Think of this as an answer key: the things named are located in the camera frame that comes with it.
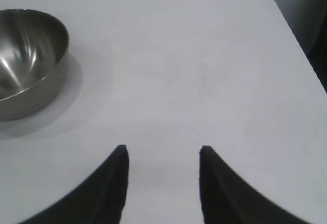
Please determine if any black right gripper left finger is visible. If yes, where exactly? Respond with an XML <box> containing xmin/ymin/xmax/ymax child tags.
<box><xmin>17</xmin><ymin>144</ymin><xmax>130</xmax><ymax>224</ymax></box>

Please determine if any stainless steel mixing bowl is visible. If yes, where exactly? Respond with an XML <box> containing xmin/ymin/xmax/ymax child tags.
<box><xmin>0</xmin><ymin>8</ymin><xmax>70</xmax><ymax>122</ymax></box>

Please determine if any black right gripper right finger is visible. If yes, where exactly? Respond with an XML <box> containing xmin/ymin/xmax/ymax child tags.
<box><xmin>199</xmin><ymin>145</ymin><xmax>311</xmax><ymax>224</ymax></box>

